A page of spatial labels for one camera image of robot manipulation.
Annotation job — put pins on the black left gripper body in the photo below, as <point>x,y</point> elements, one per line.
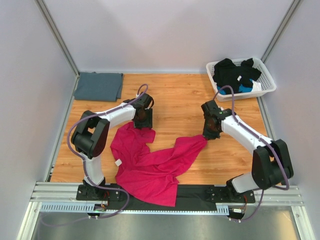
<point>146,121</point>

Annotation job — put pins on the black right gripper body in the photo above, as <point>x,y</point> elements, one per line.
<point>209,133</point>

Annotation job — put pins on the pink t shirt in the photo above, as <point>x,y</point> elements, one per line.
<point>143,169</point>

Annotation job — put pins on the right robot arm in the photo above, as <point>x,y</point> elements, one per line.
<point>271,161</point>

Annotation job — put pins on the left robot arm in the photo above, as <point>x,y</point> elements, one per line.
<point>90,137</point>

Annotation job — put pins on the blue t shirt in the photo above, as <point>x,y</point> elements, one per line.
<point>241,89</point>

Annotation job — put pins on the black t shirt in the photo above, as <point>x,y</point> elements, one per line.
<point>226,73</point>

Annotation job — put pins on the white cloth in basket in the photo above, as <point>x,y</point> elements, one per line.
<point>256,86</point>

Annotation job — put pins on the folded grey-blue t shirt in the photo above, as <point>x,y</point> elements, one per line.
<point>99,87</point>

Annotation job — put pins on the white plastic laundry basket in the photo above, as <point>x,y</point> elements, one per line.
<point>267,83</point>

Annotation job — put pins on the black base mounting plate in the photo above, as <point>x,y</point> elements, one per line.
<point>191,196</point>

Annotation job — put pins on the white slotted cable duct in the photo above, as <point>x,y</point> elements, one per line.
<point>143,208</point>

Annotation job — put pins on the aluminium frame rail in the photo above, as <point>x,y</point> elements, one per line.
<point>66,192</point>

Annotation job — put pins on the right aluminium corner post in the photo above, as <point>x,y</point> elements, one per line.
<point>293,7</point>

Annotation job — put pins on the aluminium corner post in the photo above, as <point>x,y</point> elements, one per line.
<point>57,35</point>
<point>293,7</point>

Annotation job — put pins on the left aluminium corner post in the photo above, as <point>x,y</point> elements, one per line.
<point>57,35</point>

